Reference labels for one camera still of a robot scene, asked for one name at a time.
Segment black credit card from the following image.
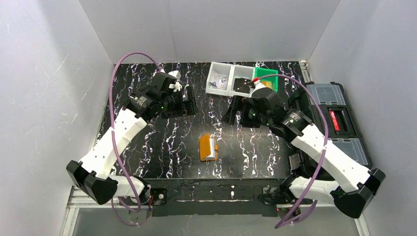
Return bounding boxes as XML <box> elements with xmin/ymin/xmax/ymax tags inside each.
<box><xmin>233</xmin><ymin>78</ymin><xmax>250</xmax><ymax>93</ymax></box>
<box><xmin>243</xmin><ymin>79</ymin><xmax>254</xmax><ymax>90</ymax></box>

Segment orange leather card holder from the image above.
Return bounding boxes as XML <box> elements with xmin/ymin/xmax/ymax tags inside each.
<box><xmin>199</xmin><ymin>134</ymin><xmax>218</xmax><ymax>161</ymax></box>

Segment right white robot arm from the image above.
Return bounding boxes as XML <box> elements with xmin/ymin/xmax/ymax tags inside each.
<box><xmin>222</xmin><ymin>82</ymin><xmax>386</xmax><ymax>218</ymax></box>

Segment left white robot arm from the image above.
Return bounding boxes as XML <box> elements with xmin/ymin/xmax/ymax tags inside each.
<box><xmin>66</xmin><ymin>70</ymin><xmax>198</xmax><ymax>205</ymax></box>

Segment photo cards in bin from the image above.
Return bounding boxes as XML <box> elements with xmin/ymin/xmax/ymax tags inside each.
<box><xmin>209</xmin><ymin>74</ymin><xmax>228</xmax><ymax>90</ymax></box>

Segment green plastic bin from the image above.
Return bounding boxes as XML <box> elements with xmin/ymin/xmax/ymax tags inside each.
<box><xmin>251</xmin><ymin>67</ymin><xmax>279</xmax><ymax>93</ymax></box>

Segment middle grey plastic bin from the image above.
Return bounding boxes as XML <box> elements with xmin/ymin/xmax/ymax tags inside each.
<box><xmin>229</xmin><ymin>65</ymin><xmax>255</xmax><ymax>97</ymax></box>

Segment grey plastic bin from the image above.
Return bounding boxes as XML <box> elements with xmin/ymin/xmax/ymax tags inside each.
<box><xmin>229</xmin><ymin>65</ymin><xmax>255</xmax><ymax>97</ymax></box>
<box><xmin>206</xmin><ymin>62</ymin><xmax>233</xmax><ymax>96</ymax></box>

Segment left grey plastic bin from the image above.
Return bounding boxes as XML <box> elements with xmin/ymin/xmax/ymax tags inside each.
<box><xmin>206</xmin><ymin>62</ymin><xmax>233</xmax><ymax>96</ymax></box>

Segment black plastic toolbox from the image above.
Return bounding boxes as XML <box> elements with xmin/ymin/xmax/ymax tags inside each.
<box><xmin>288</xmin><ymin>82</ymin><xmax>373</xmax><ymax>169</ymax></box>

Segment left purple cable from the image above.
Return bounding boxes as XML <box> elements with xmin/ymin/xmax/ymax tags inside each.
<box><xmin>109</xmin><ymin>52</ymin><xmax>164</xmax><ymax>227</ymax></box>

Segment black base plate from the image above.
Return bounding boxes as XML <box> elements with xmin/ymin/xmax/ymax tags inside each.
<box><xmin>119</xmin><ymin>177</ymin><xmax>313</xmax><ymax>217</ymax></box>

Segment aluminium frame rail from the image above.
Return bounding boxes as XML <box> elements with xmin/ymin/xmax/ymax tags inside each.
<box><xmin>61</xmin><ymin>188</ymin><xmax>370</xmax><ymax>236</ymax></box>

